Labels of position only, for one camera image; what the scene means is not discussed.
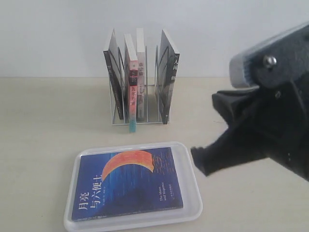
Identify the grey white book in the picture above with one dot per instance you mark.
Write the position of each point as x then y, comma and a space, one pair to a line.
141, 73

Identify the blue moon book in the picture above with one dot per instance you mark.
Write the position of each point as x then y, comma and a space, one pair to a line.
126, 182

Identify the red and teal book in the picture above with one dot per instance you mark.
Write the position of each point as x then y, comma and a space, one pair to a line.
131, 75

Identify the black book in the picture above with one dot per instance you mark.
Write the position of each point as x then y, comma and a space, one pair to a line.
111, 56
167, 65

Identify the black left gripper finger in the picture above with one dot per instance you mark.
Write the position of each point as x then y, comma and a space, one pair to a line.
238, 145

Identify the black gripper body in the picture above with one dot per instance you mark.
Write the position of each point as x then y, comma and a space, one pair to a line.
281, 126

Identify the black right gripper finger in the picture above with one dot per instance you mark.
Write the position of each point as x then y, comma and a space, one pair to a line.
231, 105

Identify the white plastic tray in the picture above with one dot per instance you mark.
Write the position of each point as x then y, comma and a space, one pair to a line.
192, 202

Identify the black rightmost book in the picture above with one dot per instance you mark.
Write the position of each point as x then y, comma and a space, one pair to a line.
167, 65

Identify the black leftmost book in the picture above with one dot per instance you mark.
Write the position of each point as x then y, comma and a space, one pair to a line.
111, 56

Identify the white wire book rack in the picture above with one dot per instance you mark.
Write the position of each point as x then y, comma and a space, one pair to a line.
152, 113

